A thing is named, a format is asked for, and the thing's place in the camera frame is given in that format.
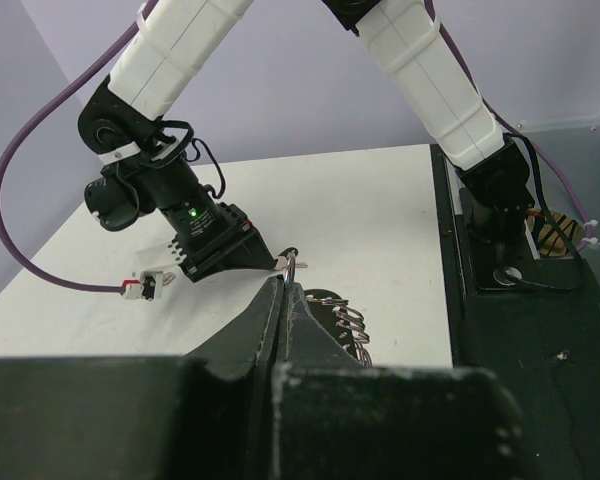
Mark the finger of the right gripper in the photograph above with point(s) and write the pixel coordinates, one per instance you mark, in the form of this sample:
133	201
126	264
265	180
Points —
245	251

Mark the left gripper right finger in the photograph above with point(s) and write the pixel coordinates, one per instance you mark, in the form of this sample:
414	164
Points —
333	418

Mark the dark blue tagged key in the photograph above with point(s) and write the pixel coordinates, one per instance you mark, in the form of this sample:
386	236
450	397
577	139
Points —
286	258

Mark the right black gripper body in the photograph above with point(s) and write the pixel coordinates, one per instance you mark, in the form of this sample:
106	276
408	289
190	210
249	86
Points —
198	229

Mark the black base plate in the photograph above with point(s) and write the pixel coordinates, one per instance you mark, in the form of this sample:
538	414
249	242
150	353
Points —
545	348

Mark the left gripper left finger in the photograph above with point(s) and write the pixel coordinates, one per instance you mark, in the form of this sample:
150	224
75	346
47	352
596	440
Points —
203	415

